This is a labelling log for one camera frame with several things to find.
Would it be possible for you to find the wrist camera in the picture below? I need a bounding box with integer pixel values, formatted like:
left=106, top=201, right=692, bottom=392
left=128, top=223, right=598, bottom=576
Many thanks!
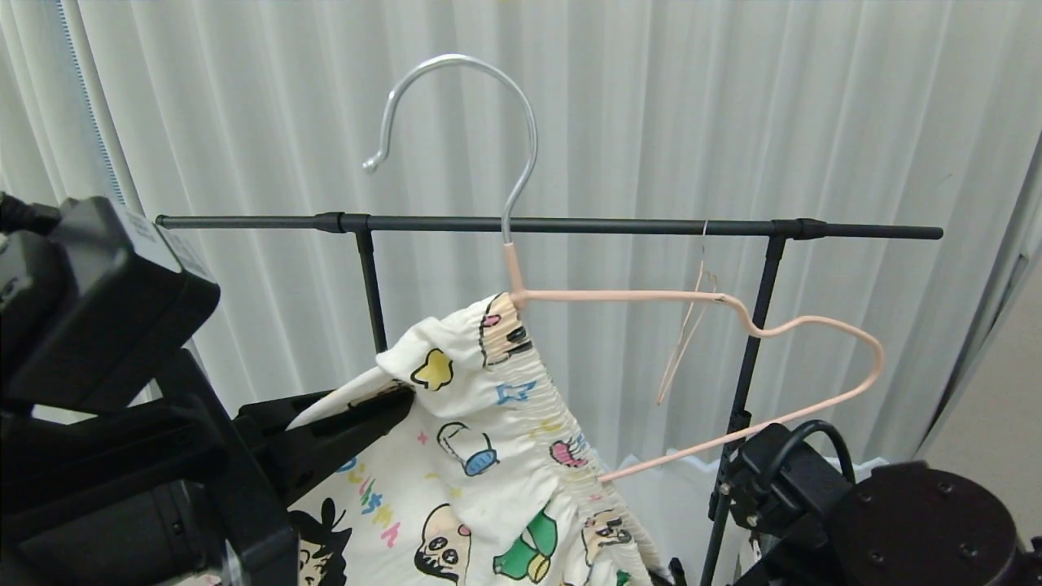
left=0, top=194, right=222, bottom=412
left=720, top=419, right=857, bottom=554

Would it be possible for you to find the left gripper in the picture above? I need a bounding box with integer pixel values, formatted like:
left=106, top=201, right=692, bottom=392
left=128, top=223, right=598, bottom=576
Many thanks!
left=0, top=350, right=418, bottom=586

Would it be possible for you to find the white curtain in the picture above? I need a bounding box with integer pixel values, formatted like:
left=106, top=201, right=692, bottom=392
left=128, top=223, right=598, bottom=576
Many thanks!
left=0, top=0, right=1042, bottom=489

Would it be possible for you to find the cream printed garment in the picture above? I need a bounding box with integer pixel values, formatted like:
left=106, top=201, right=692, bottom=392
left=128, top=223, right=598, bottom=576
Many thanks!
left=281, top=291, right=664, bottom=586

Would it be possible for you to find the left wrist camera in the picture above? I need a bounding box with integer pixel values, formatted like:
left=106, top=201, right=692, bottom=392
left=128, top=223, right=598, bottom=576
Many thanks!
left=0, top=194, right=222, bottom=412

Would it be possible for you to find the pink clothes hanger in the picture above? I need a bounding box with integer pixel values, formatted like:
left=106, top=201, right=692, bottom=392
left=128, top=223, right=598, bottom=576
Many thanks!
left=656, top=220, right=721, bottom=406
left=362, top=53, right=887, bottom=485

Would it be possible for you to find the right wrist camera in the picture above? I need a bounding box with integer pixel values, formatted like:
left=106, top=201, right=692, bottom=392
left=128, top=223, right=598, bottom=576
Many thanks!
left=720, top=419, right=857, bottom=554

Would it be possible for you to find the black clothes rack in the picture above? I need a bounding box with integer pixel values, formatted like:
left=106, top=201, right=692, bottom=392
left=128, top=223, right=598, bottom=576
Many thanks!
left=155, top=210, right=945, bottom=586

